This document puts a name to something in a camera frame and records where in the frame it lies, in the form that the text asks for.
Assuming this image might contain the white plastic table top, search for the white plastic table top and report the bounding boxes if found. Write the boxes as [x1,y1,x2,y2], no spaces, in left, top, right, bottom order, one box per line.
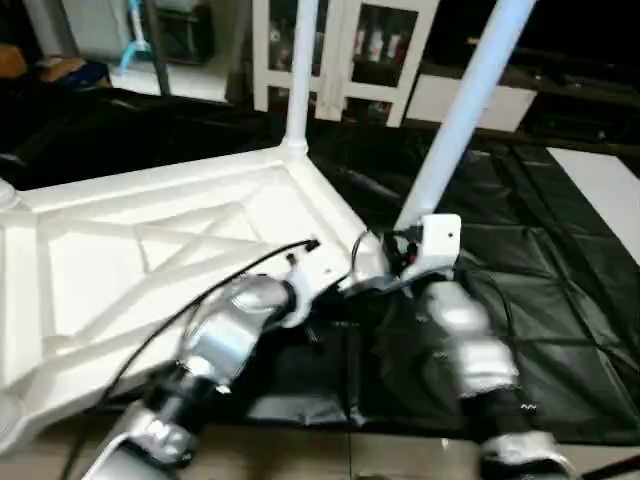
[0,140,393,453]

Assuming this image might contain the black work mat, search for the black work mat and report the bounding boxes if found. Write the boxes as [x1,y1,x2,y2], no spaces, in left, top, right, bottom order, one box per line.
[0,85,640,446]

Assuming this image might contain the white drawer unit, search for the white drawer unit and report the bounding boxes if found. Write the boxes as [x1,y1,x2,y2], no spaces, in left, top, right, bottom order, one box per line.
[405,75,538,133]

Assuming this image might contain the white glass-door cabinet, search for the white glass-door cabinet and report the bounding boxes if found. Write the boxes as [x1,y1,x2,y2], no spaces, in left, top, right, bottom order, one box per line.
[250,0,441,128]

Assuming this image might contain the white flat board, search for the white flat board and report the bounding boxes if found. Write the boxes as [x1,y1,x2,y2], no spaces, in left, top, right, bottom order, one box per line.
[548,146,640,269]

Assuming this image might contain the black stand leg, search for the black stand leg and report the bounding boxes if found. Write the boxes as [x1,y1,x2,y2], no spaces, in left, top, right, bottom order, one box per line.
[590,460,640,480]

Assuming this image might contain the black metal pole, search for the black metal pole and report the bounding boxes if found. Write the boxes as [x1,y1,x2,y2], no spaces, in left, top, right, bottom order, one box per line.
[145,0,173,98]

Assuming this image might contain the blue plastic tool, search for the blue plastic tool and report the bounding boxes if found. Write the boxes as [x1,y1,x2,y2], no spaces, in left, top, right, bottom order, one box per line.
[118,0,153,79]

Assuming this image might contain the brown cardboard box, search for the brown cardboard box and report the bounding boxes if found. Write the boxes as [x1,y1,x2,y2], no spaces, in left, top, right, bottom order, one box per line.
[40,56,109,89]

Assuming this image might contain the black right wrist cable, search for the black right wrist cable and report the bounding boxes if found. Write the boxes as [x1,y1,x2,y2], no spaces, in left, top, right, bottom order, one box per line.
[348,228,517,343]

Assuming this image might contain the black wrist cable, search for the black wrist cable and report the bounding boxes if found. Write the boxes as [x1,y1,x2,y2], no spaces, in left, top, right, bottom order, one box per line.
[65,238,321,471]
[348,228,517,343]

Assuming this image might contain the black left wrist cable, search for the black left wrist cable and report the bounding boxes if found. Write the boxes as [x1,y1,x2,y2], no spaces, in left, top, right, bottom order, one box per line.
[65,238,321,471]

